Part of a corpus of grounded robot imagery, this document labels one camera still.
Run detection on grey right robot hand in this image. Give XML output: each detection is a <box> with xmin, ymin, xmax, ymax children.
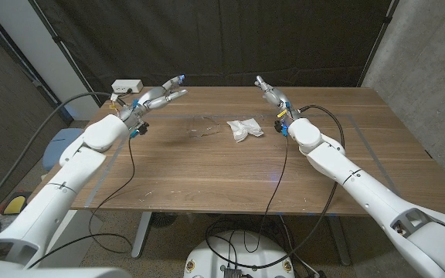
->
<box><xmin>254</xmin><ymin>75</ymin><xmax>303</xmax><ymax>123</ymax></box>

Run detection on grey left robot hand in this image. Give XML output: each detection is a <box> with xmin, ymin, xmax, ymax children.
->
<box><xmin>117</xmin><ymin>74</ymin><xmax>189</xmax><ymax>131</ymax></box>

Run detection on white tissue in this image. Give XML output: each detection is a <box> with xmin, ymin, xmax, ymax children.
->
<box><xmin>226</xmin><ymin>117</ymin><xmax>265</xmax><ymax>143</ymax></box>

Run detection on clear plastic safety glasses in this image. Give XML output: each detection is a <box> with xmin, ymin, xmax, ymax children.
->
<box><xmin>186</xmin><ymin>115</ymin><xmax>221</xmax><ymax>139</ymax></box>

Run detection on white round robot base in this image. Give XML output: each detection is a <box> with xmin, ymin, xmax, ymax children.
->
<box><xmin>183</xmin><ymin>230</ymin><xmax>296</xmax><ymax>278</ymax></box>

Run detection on white power outlet box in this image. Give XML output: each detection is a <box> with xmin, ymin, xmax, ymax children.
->
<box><xmin>111</xmin><ymin>79</ymin><xmax>144</xmax><ymax>94</ymax></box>

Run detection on black backdrop curtain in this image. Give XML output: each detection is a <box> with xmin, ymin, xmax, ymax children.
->
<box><xmin>29</xmin><ymin>0</ymin><xmax>397</xmax><ymax>104</ymax></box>

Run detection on black backdrop stand pole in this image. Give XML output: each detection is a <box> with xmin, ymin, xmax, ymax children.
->
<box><xmin>28</xmin><ymin>0</ymin><xmax>103</xmax><ymax>108</ymax></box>
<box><xmin>356</xmin><ymin>0</ymin><xmax>400</xmax><ymax>88</ymax></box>

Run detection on light blue round stool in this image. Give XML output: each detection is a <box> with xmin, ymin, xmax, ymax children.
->
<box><xmin>42</xmin><ymin>127</ymin><xmax>83</xmax><ymax>173</ymax></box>

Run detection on black round fan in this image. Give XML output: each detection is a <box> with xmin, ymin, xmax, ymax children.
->
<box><xmin>151</xmin><ymin>212</ymin><xmax>178</xmax><ymax>229</ymax></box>

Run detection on white table leg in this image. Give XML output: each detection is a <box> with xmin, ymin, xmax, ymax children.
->
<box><xmin>131</xmin><ymin>211</ymin><xmax>153</xmax><ymax>259</ymax></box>

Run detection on grey table leg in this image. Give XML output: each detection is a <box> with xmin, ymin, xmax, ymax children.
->
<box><xmin>326</xmin><ymin>215</ymin><xmax>353</xmax><ymax>266</ymax></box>

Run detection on yellow and black floor object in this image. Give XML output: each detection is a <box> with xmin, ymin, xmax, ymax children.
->
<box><xmin>0</xmin><ymin>192</ymin><xmax>29</xmax><ymax>216</ymax></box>

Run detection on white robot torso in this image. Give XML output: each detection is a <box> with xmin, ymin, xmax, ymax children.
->
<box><xmin>0</xmin><ymin>267</ymin><xmax>131</xmax><ymax>278</ymax></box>

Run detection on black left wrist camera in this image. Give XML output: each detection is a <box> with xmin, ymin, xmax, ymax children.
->
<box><xmin>129</xmin><ymin>121</ymin><xmax>150</xmax><ymax>139</ymax></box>

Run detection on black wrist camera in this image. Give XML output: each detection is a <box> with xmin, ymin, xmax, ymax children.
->
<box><xmin>129</xmin><ymin>121</ymin><xmax>150</xmax><ymax>139</ymax></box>
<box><xmin>273</xmin><ymin>120</ymin><xmax>290</xmax><ymax>137</ymax></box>

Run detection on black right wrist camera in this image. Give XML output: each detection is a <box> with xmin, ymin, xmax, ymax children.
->
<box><xmin>273</xmin><ymin>120</ymin><xmax>290</xmax><ymax>137</ymax></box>

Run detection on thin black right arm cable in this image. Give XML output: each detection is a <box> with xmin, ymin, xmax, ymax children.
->
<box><xmin>263</xmin><ymin>135</ymin><xmax>290</xmax><ymax>219</ymax></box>

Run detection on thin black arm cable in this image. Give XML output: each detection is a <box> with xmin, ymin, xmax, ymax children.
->
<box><xmin>263</xmin><ymin>135</ymin><xmax>290</xmax><ymax>219</ymax></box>
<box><xmin>27</xmin><ymin>134</ymin><xmax>137</xmax><ymax>270</ymax></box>

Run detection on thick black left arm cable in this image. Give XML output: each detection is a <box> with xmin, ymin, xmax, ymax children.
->
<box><xmin>0</xmin><ymin>91</ymin><xmax>121</xmax><ymax>217</ymax></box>

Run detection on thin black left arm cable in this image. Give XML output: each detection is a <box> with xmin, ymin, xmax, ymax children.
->
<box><xmin>27</xmin><ymin>134</ymin><xmax>137</xmax><ymax>270</ymax></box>

